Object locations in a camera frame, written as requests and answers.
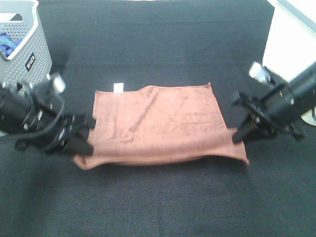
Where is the white plastic bin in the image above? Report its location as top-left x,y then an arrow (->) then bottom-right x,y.
262,0 -> 316,127

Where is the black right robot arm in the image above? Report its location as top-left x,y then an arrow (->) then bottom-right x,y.
232,62 -> 316,144

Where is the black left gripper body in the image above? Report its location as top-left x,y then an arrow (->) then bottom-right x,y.
15,74 -> 70,153

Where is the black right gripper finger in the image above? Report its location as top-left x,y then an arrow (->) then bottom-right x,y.
245,126 -> 277,143
232,116 -> 257,144

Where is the blue cloth in basket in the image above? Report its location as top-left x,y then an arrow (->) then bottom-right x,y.
0,33 -> 21,57

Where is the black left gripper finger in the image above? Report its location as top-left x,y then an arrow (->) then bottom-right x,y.
71,114 -> 96,130
63,133 -> 94,156

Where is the brown microfibre towel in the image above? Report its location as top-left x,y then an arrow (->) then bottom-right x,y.
73,84 -> 248,170

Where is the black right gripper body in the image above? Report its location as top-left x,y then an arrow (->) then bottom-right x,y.
232,61 -> 306,141

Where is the black table mat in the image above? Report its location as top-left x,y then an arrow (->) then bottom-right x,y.
0,0 -> 316,237

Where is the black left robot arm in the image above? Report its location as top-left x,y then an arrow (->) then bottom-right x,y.
0,73 -> 96,156

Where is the grey perforated laundry basket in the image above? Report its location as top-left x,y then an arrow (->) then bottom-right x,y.
0,0 -> 52,89

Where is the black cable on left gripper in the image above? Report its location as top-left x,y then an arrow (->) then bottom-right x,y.
14,92 -> 65,149

